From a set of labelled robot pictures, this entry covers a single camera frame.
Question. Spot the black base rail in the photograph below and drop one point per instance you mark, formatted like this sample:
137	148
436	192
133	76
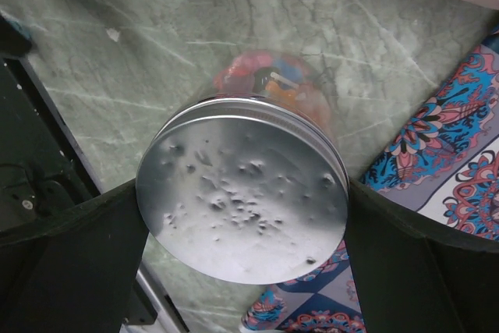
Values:
44	172

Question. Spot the patterned placemat cloth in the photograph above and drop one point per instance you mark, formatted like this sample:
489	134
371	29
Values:
443	165

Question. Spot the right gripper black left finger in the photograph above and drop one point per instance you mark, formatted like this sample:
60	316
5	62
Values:
73	271

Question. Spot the clear jar lid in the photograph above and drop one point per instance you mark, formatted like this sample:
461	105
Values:
244	190

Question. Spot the clear plastic candy jar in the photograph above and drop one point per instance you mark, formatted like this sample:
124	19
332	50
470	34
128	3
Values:
282	77

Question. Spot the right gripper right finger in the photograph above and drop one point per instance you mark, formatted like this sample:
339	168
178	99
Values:
413	274

